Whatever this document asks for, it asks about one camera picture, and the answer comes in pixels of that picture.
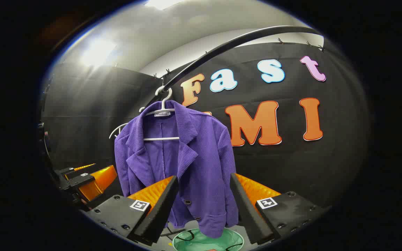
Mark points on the plain black backdrop cloth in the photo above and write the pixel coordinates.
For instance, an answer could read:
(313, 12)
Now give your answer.
(82, 115)

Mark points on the white plastic clothes hanger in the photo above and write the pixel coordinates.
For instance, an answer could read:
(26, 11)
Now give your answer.
(117, 127)
(161, 139)

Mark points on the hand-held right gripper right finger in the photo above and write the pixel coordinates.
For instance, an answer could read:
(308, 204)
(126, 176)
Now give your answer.
(251, 216)

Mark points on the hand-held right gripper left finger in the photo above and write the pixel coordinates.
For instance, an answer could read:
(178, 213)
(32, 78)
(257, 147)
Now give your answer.
(162, 209)

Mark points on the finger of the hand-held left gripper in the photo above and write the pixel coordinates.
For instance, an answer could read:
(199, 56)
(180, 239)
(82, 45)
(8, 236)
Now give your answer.
(65, 170)
(80, 180)

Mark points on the green laundry hamper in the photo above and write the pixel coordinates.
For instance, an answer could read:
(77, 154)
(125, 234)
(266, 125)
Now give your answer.
(204, 242)

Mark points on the black clothes rack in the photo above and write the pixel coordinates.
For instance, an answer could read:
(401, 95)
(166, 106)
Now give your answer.
(237, 38)

